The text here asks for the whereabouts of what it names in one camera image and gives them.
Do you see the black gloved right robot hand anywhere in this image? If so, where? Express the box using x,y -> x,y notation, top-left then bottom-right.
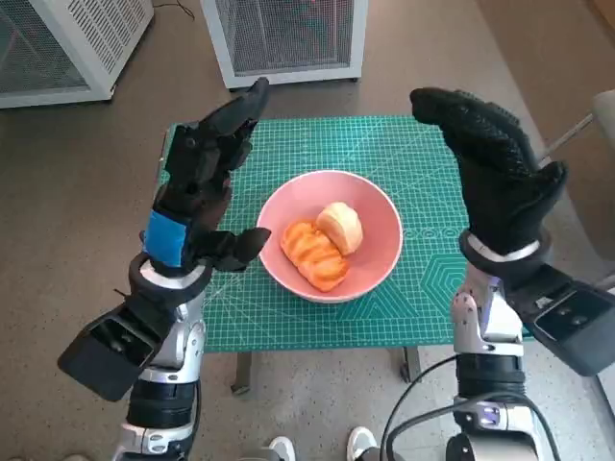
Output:
408,86 -> 568,258

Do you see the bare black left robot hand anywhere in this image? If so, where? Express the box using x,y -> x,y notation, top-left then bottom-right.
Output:
141,76 -> 273,273

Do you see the orange braided toy bread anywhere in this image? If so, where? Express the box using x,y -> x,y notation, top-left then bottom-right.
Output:
281,220 -> 351,293

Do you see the pink bowl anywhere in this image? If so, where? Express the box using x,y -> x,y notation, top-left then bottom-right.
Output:
256,168 -> 404,303

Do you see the pale round toy bread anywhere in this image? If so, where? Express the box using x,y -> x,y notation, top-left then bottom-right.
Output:
315,201 -> 364,256

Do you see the grey chair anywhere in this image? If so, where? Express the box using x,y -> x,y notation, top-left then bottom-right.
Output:
540,88 -> 615,263

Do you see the green cutting mat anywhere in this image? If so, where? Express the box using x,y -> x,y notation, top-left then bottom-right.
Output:
160,114 -> 534,354

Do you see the white mesh cabinet with louvres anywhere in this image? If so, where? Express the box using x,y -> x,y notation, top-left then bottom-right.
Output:
0,0 -> 156,109

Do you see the metal table leg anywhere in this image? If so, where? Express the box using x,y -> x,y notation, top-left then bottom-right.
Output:
229,352 -> 252,398
398,346 -> 423,384

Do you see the white desk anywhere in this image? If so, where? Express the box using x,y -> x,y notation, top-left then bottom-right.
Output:
596,373 -> 615,433

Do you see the white shoe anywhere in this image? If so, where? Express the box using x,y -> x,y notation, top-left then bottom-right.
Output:
346,425 -> 376,461
266,435 -> 295,461

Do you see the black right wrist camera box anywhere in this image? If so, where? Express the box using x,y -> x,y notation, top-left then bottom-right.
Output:
506,263 -> 615,377

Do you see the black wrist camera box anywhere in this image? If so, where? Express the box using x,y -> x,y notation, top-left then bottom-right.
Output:
57,292 -> 167,402
506,263 -> 615,377

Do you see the thin black floor cable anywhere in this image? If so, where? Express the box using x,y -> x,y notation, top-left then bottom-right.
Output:
156,0 -> 196,21

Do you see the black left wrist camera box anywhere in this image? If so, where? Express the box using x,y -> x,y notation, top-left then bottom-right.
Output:
57,292 -> 167,402

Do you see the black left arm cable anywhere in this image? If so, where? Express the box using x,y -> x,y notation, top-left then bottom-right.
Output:
191,381 -> 202,443

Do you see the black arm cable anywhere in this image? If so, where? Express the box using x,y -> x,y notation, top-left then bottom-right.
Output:
381,354 -> 561,461
191,381 -> 202,443

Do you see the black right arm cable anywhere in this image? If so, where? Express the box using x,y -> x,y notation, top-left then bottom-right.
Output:
381,354 -> 561,461

